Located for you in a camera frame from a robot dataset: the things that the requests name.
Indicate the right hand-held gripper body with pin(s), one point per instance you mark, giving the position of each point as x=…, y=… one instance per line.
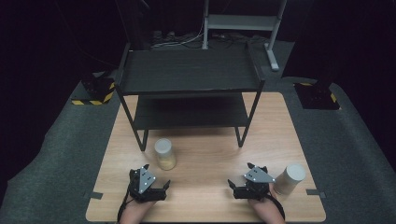
x=257, y=177

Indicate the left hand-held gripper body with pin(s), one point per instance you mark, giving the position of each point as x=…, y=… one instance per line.
x=145, y=180

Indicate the jar with yellow contents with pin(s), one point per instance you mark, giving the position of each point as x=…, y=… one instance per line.
x=165, y=154

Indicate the jar with brown contents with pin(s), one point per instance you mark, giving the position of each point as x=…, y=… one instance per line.
x=289, y=180

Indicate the black two-tier shelf rack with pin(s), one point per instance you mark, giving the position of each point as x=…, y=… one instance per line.
x=190, y=70

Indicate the person's left hand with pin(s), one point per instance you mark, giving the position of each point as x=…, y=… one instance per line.
x=135, y=213

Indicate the grey tape strip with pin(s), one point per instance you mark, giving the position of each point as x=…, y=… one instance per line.
x=94, y=195
x=315, y=193

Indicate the black plate with hazard tape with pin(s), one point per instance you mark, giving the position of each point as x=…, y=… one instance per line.
x=316, y=96
x=95, y=90

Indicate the grey metal stand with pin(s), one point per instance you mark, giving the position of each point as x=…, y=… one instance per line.
x=241, y=22

